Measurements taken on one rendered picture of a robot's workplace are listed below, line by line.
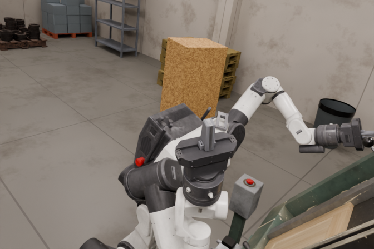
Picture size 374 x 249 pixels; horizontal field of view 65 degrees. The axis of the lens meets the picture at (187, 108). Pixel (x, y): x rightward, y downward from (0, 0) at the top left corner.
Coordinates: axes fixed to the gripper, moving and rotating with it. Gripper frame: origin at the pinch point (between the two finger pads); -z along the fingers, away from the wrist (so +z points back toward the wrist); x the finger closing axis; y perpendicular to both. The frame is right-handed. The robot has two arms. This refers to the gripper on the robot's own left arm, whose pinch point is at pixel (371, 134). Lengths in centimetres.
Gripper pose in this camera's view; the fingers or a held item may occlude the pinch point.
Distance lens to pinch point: 127.3
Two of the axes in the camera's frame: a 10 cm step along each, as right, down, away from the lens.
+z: -7.7, 1.0, 6.3
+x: 2.4, 9.6, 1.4
